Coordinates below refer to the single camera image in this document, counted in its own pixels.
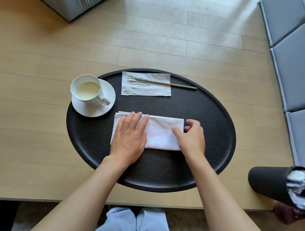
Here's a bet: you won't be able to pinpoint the person's right hand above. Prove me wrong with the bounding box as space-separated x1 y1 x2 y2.
171 119 206 159

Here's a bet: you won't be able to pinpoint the person's left hand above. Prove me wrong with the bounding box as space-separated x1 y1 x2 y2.
110 112 150 167

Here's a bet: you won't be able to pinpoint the white cloth napkin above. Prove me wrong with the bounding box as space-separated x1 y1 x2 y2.
110 111 185 151

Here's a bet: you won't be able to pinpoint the person's left forearm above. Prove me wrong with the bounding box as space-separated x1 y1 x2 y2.
31 156 131 231

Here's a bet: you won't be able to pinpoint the person's right forearm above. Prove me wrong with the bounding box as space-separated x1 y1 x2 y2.
185 149 261 231

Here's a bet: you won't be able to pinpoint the black oval side table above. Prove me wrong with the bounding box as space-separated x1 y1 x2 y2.
66 69 237 186

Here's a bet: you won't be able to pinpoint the grey paper napkin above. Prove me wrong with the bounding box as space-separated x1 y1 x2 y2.
121 71 172 97

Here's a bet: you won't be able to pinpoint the white saucer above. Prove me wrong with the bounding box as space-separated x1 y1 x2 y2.
71 79 116 118

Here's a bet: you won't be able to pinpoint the white cup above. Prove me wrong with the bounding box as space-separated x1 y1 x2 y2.
70 74 111 107

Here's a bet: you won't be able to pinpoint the pale milky drink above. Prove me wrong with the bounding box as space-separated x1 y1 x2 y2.
77 82 101 100

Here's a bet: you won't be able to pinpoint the silver metal utensil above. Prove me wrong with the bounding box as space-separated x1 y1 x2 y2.
127 76 198 90

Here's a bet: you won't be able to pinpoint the light blue trousers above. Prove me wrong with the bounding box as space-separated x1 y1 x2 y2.
95 207 169 231

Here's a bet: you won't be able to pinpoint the black waste bin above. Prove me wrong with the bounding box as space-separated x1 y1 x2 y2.
248 166 305 210

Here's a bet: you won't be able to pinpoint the grey sofa cushion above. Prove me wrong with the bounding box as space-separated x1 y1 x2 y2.
285 109 305 167
259 0 305 47
270 24 305 113

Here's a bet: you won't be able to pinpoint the grey ottoman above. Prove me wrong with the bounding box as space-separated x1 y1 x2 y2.
41 0 105 22

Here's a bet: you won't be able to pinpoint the silver bin liner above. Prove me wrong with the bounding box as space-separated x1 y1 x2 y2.
286 169 305 210

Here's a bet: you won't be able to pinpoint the dark red slipper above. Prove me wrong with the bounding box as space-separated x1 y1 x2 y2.
274 202 305 225

